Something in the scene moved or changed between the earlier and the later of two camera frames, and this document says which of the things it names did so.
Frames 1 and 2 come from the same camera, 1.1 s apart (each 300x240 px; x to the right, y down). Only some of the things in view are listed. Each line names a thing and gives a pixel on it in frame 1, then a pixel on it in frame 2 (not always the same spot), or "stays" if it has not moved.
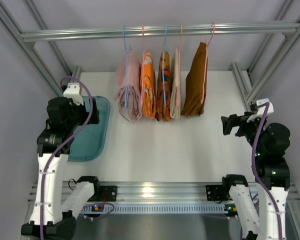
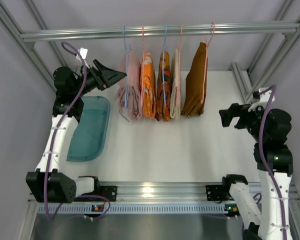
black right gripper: (232, 123) -> (239, 117)
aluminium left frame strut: (28, 46) stays
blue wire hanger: (126, 100) stays
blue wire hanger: (163, 65) stays
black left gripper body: (91, 111) -> (101, 80)
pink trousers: (129, 77) stays
